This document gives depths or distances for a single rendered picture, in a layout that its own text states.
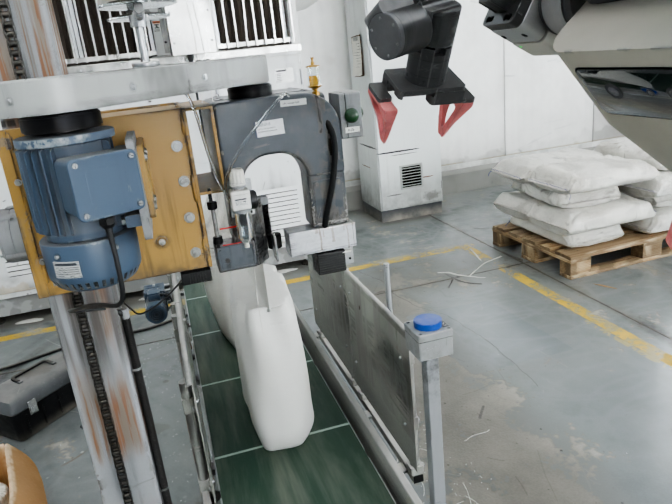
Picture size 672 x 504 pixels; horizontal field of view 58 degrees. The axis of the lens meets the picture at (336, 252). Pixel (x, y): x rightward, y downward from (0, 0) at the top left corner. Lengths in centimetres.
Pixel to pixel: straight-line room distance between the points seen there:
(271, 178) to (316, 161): 281
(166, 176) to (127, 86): 24
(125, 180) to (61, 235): 14
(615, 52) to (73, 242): 80
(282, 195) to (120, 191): 315
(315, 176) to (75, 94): 49
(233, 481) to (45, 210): 94
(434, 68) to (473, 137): 515
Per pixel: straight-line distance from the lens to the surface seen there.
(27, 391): 291
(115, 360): 138
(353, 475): 166
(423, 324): 129
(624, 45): 79
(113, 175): 95
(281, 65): 400
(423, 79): 87
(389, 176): 503
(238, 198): 116
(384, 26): 79
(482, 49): 599
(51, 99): 98
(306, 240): 127
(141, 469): 151
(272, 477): 169
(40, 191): 103
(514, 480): 224
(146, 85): 105
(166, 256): 124
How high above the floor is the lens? 141
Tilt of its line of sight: 18 degrees down
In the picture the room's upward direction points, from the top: 6 degrees counter-clockwise
